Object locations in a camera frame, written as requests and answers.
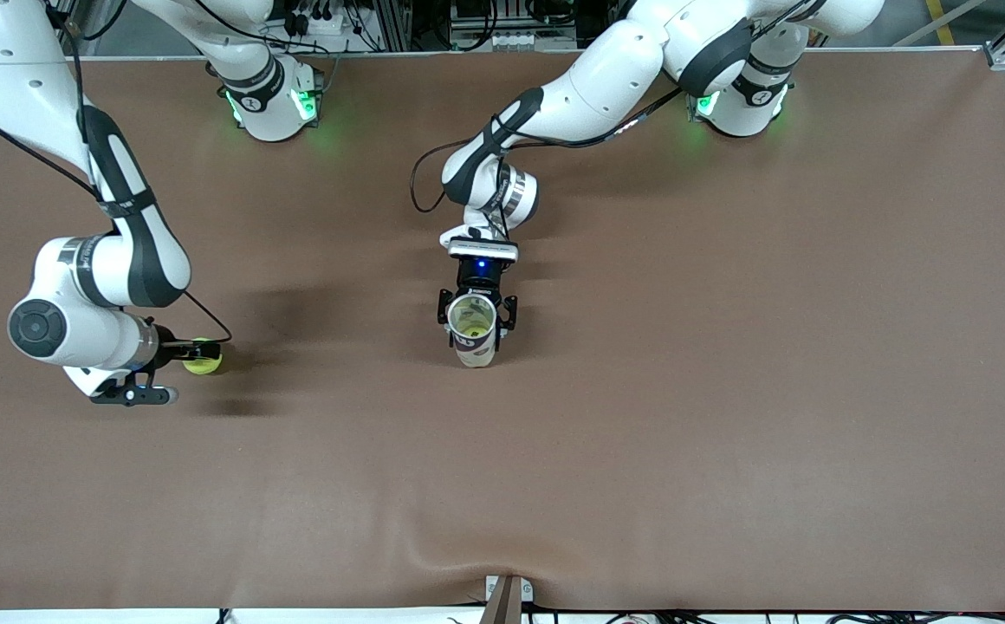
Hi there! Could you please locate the Wilson tennis ball can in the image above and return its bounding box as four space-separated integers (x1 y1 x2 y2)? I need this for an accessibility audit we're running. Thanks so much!
448 293 501 369

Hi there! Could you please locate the brown table mat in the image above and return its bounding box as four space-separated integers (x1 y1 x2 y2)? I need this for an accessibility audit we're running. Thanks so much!
0 48 1005 612

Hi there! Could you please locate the white power strip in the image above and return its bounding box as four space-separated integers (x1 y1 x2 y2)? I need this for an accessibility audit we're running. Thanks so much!
282 4 352 37

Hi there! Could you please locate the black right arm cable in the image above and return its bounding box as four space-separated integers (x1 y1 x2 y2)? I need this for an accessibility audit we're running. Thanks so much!
0 0 235 346

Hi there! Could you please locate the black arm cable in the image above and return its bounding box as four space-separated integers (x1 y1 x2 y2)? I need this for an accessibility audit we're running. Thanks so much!
410 78 703 261
0 0 235 346

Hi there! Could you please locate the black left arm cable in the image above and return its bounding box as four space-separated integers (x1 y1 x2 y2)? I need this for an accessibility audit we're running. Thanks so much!
410 78 703 261

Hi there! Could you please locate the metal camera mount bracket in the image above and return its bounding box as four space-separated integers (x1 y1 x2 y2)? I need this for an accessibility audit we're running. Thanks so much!
483 574 535 624

